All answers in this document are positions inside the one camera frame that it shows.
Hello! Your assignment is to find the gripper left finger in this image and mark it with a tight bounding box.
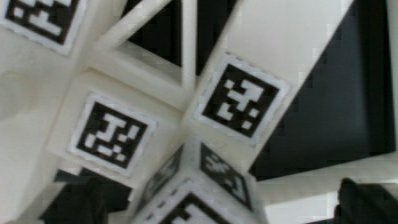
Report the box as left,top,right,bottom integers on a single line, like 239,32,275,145
19,169,131,224

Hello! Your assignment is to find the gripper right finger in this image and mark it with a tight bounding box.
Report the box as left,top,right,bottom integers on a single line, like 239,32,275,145
303,177,398,224

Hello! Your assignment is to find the white tagged cube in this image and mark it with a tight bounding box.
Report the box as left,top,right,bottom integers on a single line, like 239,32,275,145
129,137,266,224

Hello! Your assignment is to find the white chair back frame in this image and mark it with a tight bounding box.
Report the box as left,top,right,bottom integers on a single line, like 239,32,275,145
0,0,353,224

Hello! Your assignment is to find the white front fence bar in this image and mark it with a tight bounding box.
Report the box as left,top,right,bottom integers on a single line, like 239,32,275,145
255,151,398,224

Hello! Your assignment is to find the white fence bar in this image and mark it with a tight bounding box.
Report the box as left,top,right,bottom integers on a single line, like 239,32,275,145
387,0,398,150
255,151,398,224

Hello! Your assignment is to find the white right fence bar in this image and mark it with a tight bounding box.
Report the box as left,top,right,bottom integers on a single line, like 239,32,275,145
387,0,398,150

